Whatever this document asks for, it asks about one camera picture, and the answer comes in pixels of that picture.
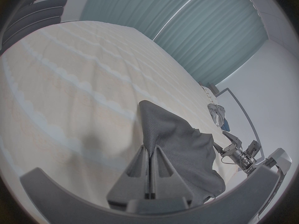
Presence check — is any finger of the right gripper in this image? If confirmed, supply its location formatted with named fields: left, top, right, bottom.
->
left=222, top=131, right=237, bottom=145
left=213, top=142, right=225, bottom=154

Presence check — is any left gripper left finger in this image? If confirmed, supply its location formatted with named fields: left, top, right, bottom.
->
left=106, top=146, right=150, bottom=206

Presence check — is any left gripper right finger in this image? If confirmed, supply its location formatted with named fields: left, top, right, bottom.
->
left=150, top=145, right=193, bottom=205

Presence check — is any black T-shirt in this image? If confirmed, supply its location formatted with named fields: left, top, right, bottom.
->
left=139, top=100, right=226, bottom=205

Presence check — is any pile of clothes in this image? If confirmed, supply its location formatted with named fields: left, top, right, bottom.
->
left=207, top=103, right=230, bottom=131

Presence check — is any bed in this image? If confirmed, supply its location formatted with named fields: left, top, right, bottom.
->
left=0, top=20, right=265, bottom=207

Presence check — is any white printed pillow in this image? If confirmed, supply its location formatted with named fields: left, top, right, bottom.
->
left=201, top=85, right=219, bottom=105

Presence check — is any grey bedside table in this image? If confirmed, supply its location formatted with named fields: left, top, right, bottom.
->
left=199, top=82, right=219, bottom=96

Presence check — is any blue-green curtain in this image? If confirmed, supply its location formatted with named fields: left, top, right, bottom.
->
left=153, top=0, right=268, bottom=86
left=79, top=0, right=208, bottom=41

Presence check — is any black chest of drawers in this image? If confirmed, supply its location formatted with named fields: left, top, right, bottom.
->
left=2, top=0, right=68, bottom=47

